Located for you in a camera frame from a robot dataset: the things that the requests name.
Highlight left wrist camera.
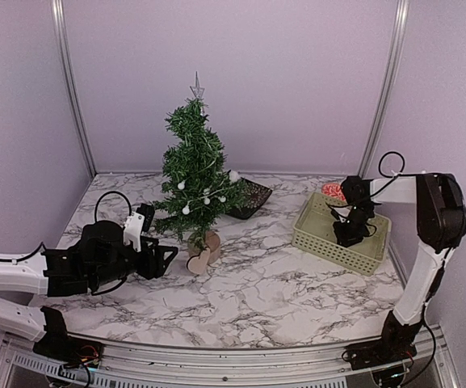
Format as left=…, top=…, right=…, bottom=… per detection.
left=124, top=204, right=155, bottom=252

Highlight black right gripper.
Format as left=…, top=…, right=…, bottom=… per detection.
left=333, top=206, right=374, bottom=250

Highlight silver star ornament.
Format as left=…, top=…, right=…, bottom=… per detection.
left=190, top=72, right=205, bottom=115

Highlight black mesh object behind tree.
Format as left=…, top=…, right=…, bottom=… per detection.
left=227, top=178, right=273, bottom=220

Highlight red white round ornament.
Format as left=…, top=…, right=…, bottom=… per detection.
left=321, top=183, right=346, bottom=201

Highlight aluminium frame post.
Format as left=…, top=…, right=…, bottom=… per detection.
left=358, top=0, right=410, bottom=177
left=51, top=0, right=97, bottom=179

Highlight white ball string lights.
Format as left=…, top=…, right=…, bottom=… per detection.
left=182, top=170, right=241, bottom=215

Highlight front aluminium rail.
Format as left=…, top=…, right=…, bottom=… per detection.
left=0, top=325, right=460, bottom=387

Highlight round wooden tree base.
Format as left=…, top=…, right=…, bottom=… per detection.
left=187, top=230, right=221, bottom=265

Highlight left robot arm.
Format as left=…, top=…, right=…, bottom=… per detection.
left=0, top=221, right=178, bottom=360

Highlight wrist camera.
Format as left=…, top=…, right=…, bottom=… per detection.
left=124, top=204, right=155, bottom=252
left=330, top=207, right=350, bottom=224

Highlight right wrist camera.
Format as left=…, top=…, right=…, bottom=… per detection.
left=330, top=207, right=350, bottom=224

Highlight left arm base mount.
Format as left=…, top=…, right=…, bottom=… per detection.
left=33, top=306, right=103, bottom=365

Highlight left aluminium frame post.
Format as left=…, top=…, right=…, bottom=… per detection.
left=51, top=0, right=97, bottom=179

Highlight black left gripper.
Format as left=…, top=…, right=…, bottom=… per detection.
left=90, top=237, right=178, bottom=289

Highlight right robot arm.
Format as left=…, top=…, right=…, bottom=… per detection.
left=330, top=172, right=466, bottom=362

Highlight green perforated plastic basket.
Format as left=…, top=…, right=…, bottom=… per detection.
left=291, top=192, right=391, bottom=276

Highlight small green christmas tree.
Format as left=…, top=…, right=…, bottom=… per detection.
left=154, top=99, right=246, bottom=251

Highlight right aluminium frame post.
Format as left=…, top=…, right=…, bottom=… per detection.
left=358, top=0, right=410, bottom=177

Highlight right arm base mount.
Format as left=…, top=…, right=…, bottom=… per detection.
left=341, top=310, right=422, bottom=370

